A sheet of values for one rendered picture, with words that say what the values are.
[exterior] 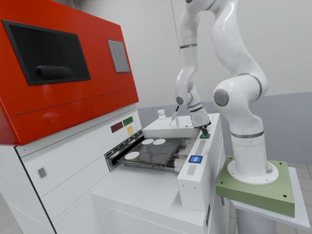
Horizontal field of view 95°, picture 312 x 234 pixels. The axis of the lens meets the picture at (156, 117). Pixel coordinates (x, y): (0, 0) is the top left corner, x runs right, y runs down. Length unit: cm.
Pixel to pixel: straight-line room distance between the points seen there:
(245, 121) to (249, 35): 169
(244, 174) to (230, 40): 54
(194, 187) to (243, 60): 52
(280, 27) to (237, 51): 160
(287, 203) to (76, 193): 90
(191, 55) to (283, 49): 153
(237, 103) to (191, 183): 34
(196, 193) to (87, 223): 65
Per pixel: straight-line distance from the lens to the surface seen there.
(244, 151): 69
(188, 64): 81
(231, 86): 57
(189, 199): 68
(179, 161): 83
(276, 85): 223
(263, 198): 70
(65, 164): 88
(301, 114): 232
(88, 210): 103
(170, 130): 117
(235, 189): 71
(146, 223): 81
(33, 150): 81
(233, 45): 64
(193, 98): 84
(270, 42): 221
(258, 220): 88
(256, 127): 66
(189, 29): 81
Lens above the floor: 134
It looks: 13 degrees down
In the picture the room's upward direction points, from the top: 13 degrees counter-clockwise
